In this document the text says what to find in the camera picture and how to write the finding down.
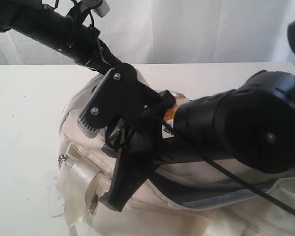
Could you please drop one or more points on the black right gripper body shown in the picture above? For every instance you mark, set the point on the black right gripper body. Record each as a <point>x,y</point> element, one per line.
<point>132,150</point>

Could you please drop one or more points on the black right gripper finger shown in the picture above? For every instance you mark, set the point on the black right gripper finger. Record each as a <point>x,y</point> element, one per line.
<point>131,170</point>

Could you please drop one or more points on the cream fabric duffel bag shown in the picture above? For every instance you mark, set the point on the cream fabric duffel bag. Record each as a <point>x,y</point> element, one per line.
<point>85,174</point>

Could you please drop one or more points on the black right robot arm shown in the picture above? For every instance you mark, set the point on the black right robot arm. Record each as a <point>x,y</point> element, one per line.
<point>254,124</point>

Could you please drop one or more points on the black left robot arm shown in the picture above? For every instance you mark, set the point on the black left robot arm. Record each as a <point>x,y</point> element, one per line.
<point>65,34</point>

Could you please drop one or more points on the white barcode hang tag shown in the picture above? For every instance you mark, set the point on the white barcode hang tag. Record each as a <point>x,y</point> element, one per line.
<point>54,200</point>

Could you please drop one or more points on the white backdrop curtain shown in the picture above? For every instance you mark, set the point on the white backdrop curtain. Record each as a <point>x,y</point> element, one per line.
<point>197,31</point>

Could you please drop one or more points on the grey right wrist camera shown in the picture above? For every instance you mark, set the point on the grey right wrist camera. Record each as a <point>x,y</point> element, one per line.
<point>119,96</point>

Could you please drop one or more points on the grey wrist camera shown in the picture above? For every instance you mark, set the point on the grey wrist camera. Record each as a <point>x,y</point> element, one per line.
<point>119,96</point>
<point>99,7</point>

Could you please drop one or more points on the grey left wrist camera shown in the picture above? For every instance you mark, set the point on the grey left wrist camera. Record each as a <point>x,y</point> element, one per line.
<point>99,7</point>

